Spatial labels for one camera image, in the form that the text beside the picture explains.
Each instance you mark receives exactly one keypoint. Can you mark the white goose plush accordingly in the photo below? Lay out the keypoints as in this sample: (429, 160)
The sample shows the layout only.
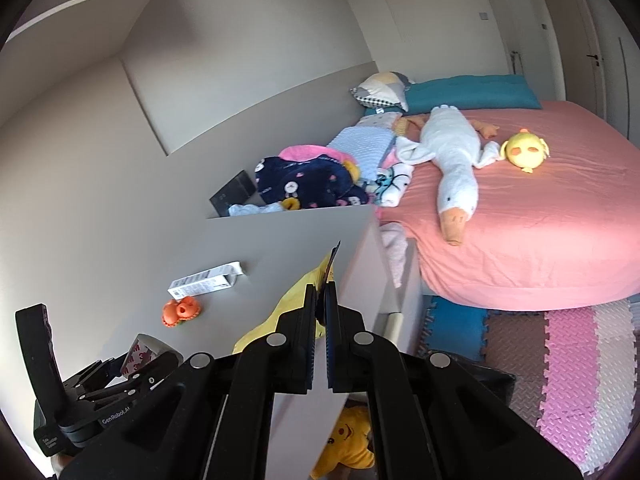
(450, 160)

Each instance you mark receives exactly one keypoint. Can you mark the black socket panel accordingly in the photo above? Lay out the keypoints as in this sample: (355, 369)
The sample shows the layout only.
(232, 192)

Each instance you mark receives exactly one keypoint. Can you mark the yellow bear plush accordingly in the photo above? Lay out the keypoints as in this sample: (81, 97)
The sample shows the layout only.
(350, 440)

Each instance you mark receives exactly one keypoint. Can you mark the white printed cloth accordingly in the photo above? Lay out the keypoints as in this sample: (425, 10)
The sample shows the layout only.
(392, 187)

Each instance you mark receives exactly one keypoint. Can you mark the orange toy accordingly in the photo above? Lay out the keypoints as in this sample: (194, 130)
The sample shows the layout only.
(175, 312)

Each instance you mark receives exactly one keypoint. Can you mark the yellow chick plush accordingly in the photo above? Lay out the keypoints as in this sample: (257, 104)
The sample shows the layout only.
(525, 150)

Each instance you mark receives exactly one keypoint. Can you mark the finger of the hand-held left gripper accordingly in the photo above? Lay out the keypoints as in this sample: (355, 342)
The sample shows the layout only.
(135, 387)
(95, 372)

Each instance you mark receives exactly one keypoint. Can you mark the small white box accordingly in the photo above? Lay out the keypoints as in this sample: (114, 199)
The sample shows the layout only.
(200, 282)

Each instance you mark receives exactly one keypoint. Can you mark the checkered pillow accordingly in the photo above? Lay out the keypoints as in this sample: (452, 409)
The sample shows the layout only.
(382, 87)

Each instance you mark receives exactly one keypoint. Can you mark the pale pink cloth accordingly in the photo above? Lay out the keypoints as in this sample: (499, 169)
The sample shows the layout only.
(395, 255)

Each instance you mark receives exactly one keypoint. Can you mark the teal pillow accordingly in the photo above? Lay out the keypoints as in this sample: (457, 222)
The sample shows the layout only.
(475, 90)

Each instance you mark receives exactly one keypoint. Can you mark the bed with pink sheet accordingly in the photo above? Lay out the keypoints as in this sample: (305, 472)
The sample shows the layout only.
(525, 235)

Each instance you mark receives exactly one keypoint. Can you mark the yellow snack packet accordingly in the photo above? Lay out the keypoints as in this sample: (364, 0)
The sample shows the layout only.
(295, 305)

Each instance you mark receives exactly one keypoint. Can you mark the light blue folded blanket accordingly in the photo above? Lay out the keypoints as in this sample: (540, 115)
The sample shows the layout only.
(360, 145)

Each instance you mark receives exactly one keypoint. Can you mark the white wall shelf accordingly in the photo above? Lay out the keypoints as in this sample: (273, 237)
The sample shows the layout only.
(90, 5)

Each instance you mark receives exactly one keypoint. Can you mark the grey bracket with adhesive tape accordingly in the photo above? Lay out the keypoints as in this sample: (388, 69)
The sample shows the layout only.
(150, 345)

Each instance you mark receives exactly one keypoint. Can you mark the pale blue cloth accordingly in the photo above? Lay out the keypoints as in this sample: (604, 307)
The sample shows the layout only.
(242, 209)

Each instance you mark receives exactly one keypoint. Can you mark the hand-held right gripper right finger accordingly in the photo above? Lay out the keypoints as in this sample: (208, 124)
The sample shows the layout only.
(330, 330)

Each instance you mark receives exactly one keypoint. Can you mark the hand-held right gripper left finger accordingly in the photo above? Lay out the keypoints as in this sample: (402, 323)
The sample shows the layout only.
(302, 340)

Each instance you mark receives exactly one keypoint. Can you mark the white door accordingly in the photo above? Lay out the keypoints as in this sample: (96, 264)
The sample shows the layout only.
(605, 20)

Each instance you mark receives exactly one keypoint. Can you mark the yellow toy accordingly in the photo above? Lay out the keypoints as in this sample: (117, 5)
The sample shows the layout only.
(350, 170)

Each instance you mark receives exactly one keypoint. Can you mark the foam floor mat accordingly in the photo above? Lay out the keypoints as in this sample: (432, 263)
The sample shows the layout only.
(575, 385)

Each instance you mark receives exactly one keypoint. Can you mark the navy printed blanket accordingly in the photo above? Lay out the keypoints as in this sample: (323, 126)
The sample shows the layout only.
(300, 180)

